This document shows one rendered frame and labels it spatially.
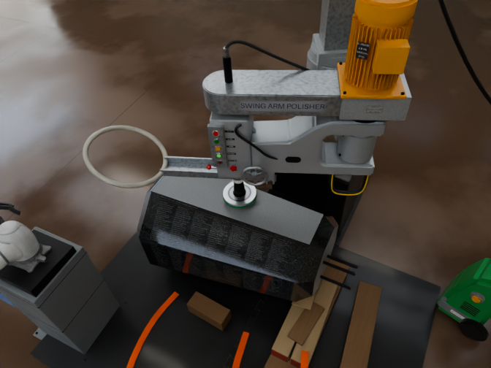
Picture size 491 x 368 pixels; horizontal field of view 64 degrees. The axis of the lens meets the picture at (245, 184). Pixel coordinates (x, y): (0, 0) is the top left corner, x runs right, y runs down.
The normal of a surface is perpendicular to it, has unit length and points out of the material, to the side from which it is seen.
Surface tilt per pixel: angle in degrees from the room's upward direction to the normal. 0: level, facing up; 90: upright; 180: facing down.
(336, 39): 90
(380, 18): 90
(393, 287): 0
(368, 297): 0
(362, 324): 0
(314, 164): 90
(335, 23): 90
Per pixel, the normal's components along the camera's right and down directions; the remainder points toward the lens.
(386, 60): -0.09, 0.73
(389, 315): -0.05, -0.68
